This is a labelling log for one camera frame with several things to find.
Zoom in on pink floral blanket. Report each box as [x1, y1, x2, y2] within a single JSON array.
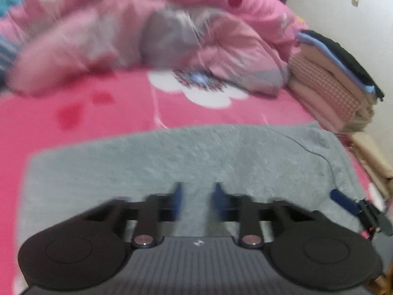
[[0, 68, 393, 295]]

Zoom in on beige folded garment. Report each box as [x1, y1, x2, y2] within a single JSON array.
[[299, 44, 377, 130]]

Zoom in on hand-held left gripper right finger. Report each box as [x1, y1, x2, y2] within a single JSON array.
[[210, 182, 318, 249]]

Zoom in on beige folded pants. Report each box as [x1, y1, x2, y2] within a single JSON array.
[[347, 131, 393, 200]]

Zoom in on pale pink folded garment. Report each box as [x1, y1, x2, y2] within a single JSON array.
[[287, 77, 353, 134]]

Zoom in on blue folded garment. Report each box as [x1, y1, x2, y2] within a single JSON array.
[[296, 31, 377, 96]]

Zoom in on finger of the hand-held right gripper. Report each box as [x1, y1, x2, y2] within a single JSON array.
[[330, 189, 393, 240]]

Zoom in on pink and blue printed quilt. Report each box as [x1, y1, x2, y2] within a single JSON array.
[[0, 0, 308, 99]]

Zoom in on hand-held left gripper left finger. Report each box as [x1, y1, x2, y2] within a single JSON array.
[[81, 182, 184, 249]]

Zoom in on checked folded garment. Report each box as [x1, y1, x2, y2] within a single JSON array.
[[289, 54, 361, 130]]

